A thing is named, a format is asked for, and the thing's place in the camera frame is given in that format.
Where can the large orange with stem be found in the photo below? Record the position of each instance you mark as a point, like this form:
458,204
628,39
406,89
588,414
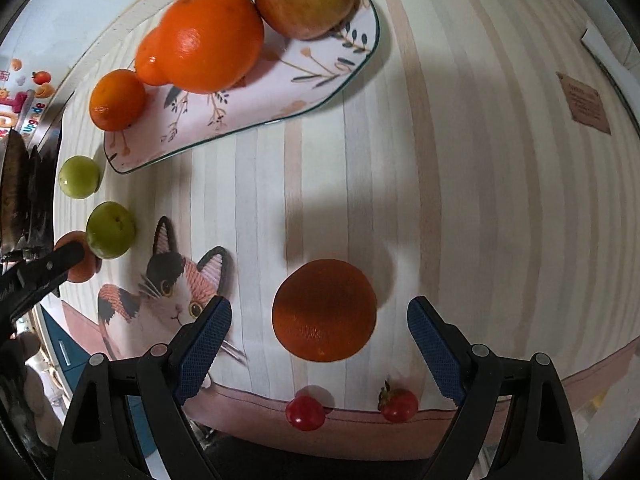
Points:
210,40

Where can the floral oval plate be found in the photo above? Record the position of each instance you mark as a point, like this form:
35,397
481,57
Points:
280,90

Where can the red cherry tomato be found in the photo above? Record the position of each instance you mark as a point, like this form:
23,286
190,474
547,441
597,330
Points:
305,412
398,403

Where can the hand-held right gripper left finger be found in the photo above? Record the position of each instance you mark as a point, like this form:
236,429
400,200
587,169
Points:
207,340

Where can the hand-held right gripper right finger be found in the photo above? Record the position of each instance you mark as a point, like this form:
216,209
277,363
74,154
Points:
432,340

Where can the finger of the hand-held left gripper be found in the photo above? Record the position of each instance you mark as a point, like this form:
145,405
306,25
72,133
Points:
47,267

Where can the medium orange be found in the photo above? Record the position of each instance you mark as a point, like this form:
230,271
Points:
117,100

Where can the striped cat tablecloth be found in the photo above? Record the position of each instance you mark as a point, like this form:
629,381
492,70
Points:
400,185

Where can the small orange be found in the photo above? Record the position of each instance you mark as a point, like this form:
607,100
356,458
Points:
150,62

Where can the brown paper label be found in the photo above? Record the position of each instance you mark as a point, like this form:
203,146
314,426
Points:
584,102

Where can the right red cherry tomato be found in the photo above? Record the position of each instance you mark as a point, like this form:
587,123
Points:
398,403

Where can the orange persimmon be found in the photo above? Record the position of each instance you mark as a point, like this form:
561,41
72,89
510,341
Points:
82,267

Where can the green plum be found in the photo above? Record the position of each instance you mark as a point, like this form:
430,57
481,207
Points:
78,177
110,230

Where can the dark orange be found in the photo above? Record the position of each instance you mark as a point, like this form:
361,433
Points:
324,310

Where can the colourful printed box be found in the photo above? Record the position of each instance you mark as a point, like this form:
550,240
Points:
22,105

